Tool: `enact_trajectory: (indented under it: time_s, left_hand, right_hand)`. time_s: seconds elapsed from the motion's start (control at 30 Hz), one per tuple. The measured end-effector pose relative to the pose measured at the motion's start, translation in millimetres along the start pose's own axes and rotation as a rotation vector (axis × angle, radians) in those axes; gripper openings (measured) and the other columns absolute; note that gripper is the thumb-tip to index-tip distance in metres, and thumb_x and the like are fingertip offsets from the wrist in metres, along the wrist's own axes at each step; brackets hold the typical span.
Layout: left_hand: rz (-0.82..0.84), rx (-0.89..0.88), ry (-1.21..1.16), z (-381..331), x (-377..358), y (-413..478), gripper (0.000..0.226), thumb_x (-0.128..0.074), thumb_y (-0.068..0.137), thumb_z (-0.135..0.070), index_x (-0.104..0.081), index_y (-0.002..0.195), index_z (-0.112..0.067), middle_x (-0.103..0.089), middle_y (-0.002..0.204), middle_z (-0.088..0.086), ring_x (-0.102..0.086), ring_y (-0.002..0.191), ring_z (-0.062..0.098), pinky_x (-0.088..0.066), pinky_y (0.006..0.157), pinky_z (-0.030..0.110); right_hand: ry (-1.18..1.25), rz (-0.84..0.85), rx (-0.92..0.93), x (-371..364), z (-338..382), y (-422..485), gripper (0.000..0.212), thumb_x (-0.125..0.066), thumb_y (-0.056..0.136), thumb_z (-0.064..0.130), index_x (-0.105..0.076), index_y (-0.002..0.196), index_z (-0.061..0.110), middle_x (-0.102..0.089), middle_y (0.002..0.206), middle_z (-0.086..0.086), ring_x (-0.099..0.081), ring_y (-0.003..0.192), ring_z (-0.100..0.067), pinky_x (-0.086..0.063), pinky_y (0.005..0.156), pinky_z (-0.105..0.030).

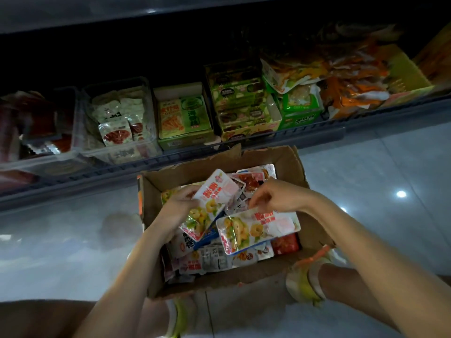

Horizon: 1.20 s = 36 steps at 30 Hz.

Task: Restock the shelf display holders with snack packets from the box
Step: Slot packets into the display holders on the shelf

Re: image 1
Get person's right hand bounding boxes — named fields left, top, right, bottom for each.
left=248, top=178, right=315, bottom=216

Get person's left hand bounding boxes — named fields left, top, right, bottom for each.
left=151, top=183, right=205, bottom=241

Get brown cardboard box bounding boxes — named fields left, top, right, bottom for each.
left=137, top=144, right=335, bottom=301

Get large white yellow snack packet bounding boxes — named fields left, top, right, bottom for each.
left=178, top=169, right=244, bottom=242
left=216, top=207, right=302, bottom=255

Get pile of snack packets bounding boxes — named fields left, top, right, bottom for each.
left=161, top=163, right=303, bottom=282

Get grey metal store shelf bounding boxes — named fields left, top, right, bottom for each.
left=0, top=0, right=451, bottom=208

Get person's left forearm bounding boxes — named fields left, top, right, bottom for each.
left=74, top=229, right=177, bottom=338

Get person's right forearm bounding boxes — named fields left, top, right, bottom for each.
left=303, top=192, right=451, bottom=338

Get person's right shoe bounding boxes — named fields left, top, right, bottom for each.
left=285, top=250, right=350, bottom=305

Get person's shoe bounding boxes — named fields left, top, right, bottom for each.
left=162, top=295, right=198, bottom=338
left=285, top=250, right=350, bottom=305

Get person's right leg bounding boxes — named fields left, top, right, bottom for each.
left=317, top=264, right=451, bottom=330

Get person's leg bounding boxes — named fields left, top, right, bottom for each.
left=0, top=299, right=170, bottom=338
left=317, top=264, right=451, bottom=330

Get person's left shoe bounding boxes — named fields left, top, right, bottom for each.
left=162, top=295, right=198, bottom=338

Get person's left leg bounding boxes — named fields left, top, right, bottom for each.
left=0, top=299, right=170, bottom=338

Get clear plastic tray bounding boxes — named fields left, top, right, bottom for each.
left=0, top=165, right=39, bottom=196
left=0, top=86, right=89, bottom=177
left=81, top=76, right=163, bottom=165

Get green snack packets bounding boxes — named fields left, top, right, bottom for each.
left=266, top=82, right=327, bottom=131

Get green orange display carton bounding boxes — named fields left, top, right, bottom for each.
left=153, top=82, right=216, bottom=152

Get white sock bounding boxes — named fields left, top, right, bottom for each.
left=163, top=298, right=179, bottom=337

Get pile of orange yellow packets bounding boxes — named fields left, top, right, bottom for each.
left=261, top=24, right=399, bottom=121

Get lime green display tray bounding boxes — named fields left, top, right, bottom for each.
left=377, top=44, right=435, bottom=107

